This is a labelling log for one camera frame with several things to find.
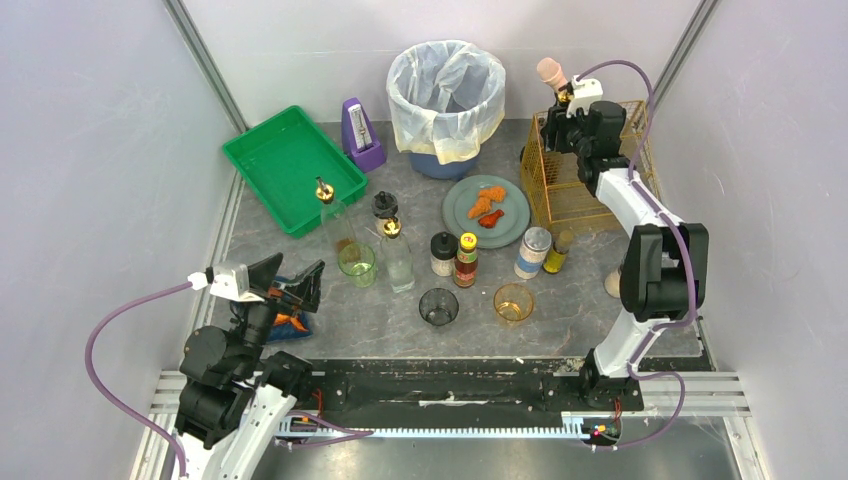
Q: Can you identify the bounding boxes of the glass oil bottle amber residue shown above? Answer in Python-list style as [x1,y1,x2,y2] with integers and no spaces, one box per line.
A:
[315,176,356,254]

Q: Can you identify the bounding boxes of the clear glass oil bottle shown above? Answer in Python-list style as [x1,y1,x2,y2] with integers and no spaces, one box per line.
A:
[380,217,415,293]

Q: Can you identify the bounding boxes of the red sauce bottle yellow cap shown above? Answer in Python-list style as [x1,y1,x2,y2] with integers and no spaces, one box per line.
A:
[453,232,478,288]

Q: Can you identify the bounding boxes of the glass oil bottle dark liquid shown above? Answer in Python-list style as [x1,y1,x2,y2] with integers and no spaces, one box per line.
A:
[556,89,574,108]

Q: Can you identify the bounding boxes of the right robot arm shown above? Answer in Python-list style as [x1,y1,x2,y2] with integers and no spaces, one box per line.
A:
[543,100,709,402]

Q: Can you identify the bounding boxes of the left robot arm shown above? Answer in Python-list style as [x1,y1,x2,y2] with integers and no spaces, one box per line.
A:
[173,253,325,479]

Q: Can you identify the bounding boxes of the blue snack bag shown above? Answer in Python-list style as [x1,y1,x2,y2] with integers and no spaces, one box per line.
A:
[268,275,314,344]

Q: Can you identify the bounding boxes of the green glass cup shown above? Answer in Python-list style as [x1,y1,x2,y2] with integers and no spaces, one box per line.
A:
[337,242,377,288]

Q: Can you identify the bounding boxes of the beige microphone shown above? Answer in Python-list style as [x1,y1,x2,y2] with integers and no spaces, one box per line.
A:
[536,57,569,93]

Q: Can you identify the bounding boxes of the orange fried chicken piece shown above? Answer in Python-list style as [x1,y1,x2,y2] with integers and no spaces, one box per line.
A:
[467,186,507,219]

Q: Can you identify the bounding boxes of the red fried chicken piece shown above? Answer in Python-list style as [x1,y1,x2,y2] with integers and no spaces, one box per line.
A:
[478,209,505,229]

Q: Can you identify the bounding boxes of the white blue canister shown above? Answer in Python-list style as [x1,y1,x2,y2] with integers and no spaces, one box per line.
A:
[514,226,552,280]

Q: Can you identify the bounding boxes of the grey round plate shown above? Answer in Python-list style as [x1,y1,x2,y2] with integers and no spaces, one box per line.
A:
[441,175,531,249]

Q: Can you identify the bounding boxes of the white plastic bin liner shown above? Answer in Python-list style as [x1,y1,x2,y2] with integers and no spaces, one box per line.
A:
[386,40,506,165]

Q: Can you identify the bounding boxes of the spice jar black lid powder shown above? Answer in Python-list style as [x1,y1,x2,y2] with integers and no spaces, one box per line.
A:
[371,191,399,235]

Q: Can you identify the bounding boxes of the green plastic tray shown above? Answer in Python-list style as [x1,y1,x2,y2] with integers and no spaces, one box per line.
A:
[222,105,368,238]

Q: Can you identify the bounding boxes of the blue trash bin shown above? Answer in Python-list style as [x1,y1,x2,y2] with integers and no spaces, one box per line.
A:
[407,152,479,181]

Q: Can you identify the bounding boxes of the small yellow oil bottle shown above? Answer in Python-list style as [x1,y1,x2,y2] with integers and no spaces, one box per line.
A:
[542,229,574,274]

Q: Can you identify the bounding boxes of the dark grey glass cup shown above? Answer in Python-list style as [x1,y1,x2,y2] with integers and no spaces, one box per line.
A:
[418,288,459,327]

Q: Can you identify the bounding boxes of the spice jar right side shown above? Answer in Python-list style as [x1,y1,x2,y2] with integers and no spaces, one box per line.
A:
[604,264,623,299]

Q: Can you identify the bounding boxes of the spice jar black lid beans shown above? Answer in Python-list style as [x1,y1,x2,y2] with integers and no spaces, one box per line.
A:
[430,231,458,277]

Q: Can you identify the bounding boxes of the purple metronome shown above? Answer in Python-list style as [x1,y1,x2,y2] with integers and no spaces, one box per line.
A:
[341,97,387,173]

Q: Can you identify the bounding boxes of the amber glass cup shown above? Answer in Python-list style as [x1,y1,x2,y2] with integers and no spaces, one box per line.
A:
[493,283,535,323]

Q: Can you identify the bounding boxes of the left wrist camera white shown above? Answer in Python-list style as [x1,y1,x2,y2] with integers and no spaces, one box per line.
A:
[187,261,264,303]

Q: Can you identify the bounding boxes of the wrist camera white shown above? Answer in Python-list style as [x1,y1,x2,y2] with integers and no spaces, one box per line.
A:
[566,76,603,118]
[187,261,264,303]

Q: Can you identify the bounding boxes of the yellow wire basket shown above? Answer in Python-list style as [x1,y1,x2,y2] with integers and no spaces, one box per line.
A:
[520,100,662,236]

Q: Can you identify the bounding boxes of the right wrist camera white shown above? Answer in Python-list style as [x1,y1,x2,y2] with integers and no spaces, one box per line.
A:
[566,76,603,118]

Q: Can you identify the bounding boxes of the white cable duct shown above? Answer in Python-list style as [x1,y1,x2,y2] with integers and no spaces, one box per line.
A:
[274,415,621,445]

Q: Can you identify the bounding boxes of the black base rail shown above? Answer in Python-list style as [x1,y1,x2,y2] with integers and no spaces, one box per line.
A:
[298,357,645,428]

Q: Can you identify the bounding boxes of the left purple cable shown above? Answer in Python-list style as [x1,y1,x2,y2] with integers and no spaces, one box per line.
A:
[84,281,197,480]

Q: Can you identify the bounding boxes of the purple cable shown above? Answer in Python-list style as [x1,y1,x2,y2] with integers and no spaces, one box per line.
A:
[574,59,700,452]
[84,281,197,480]

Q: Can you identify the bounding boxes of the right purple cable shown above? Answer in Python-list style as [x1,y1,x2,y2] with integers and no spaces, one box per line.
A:
[574,59,700,452]

